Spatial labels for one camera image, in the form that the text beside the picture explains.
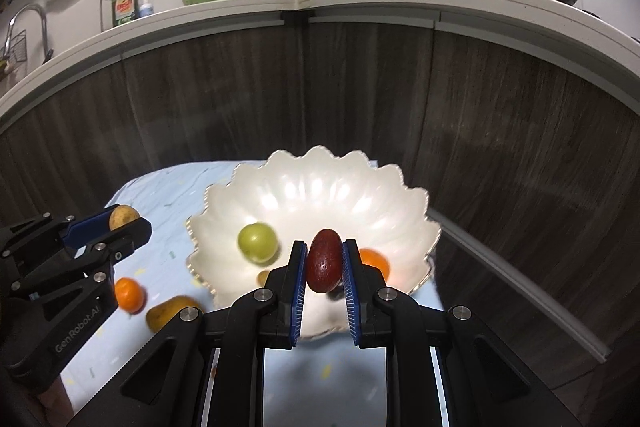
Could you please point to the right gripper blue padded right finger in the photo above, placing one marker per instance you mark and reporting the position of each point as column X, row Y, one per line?
column 361, row 284

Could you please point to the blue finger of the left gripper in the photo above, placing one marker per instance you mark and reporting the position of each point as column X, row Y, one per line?
column 79, row 233

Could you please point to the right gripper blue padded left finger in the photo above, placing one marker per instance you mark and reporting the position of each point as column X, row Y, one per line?
column 288, row 284

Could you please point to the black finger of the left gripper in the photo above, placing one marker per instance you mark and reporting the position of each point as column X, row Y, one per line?
column 117, row 245

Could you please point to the orange tangerine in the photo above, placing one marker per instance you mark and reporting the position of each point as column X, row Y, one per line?
column 376, row 260
column 130, row 295

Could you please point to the small brown longan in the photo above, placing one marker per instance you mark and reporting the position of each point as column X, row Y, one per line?
column 122, row 215

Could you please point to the red oval grape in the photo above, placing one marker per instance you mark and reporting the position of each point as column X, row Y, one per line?
column 324, row 265

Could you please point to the green round fruit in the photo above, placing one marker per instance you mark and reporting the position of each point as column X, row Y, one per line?
column 258, row 242

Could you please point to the yellow mango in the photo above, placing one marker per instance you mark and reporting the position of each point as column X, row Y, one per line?
column 158, row 316

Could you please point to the white scalloped plate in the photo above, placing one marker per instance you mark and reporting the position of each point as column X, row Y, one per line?
column 298, row 197

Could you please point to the green dish soap bottle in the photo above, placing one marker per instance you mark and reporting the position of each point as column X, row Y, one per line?
column 124, row 11

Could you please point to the blue pump bottle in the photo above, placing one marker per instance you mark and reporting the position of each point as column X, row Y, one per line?
column 145, row 8

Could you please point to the metal rail strip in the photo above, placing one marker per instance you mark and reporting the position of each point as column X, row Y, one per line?
column 532, row 292

